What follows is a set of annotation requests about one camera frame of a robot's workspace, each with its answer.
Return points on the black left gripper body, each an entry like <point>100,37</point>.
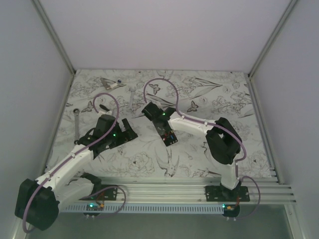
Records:
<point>121,137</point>

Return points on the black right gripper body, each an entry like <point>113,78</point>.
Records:
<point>162,131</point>

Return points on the black fuse box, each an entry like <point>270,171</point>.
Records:
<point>169,138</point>

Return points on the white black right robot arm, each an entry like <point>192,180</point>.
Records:
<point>222,139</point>

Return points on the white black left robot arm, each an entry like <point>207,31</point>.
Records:
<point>40,201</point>

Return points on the chrome ratchet wrench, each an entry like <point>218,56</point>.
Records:
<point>76,125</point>

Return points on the left controller board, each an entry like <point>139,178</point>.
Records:
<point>93,210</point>

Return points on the controller board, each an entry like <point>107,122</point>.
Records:
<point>231,211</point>
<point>93,210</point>

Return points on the right controller board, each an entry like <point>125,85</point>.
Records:
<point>231,211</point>

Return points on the black handled screwdriver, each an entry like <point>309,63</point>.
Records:
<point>104,108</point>

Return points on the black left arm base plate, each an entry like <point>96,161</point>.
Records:
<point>102,193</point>

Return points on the small metal bracket tool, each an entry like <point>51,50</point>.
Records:
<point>105,83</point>

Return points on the aluminium frame rail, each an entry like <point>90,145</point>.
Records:
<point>191,190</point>

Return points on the grey slotted cable duct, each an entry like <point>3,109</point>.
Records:
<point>134,208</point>

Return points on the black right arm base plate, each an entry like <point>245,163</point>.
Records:
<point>223,194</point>

